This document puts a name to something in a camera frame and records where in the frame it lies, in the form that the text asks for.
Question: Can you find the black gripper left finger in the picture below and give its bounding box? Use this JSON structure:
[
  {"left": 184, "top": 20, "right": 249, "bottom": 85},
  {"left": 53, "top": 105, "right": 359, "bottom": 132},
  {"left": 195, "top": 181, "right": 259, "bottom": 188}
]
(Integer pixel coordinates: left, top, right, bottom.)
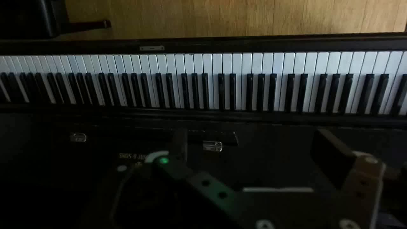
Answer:
[{"left": 153, "top": 130, "right": 249, "bottom": 211}]

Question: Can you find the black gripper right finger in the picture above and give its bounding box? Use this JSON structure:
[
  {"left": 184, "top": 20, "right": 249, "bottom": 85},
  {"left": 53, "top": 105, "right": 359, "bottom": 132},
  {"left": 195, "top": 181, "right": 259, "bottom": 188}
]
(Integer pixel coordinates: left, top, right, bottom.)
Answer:
[{"left": 312, "top": 128, "right": 387, "bottom": 229}]

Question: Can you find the black upright piano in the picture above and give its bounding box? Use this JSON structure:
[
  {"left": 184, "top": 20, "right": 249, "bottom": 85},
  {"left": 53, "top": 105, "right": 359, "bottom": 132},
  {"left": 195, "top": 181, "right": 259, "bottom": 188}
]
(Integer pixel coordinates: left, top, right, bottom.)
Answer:
[{"left": 0, "top": 33, "right": 407, "bottom": 229}]

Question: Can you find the black piano bench leg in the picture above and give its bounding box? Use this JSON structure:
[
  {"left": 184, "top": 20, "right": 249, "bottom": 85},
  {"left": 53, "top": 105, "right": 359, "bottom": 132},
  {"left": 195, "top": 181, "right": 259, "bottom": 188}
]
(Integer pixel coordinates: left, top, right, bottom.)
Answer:
[{"left": 0, "top": 0, "right": 111, "bottom": 39}]

